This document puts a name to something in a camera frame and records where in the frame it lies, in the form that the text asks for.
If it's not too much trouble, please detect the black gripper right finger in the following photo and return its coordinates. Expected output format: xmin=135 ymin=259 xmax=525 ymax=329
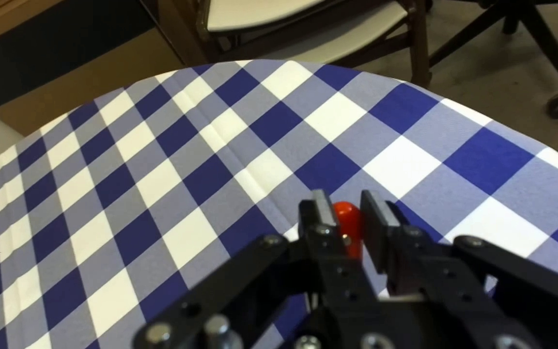
xmin=358 ymin=187 xmax=558 ymax=349

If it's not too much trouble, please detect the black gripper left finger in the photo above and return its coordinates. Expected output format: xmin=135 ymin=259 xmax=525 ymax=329
xmin=132 ymin=187 xmax=383 ymax=349

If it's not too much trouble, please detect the red plastic spoon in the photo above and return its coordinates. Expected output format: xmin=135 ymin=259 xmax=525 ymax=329
xmin=331 ymin=199 xmax=366 ymax=261

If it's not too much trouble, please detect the blue white checkered tablecloth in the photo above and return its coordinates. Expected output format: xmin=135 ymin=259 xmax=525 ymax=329
xmin=0 ymin=57 xmax=558 ymax=349

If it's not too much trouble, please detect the wooden chair white seat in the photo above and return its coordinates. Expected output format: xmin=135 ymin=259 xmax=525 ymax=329
xmin=139 ymin=0 xmax=434 ymax=88

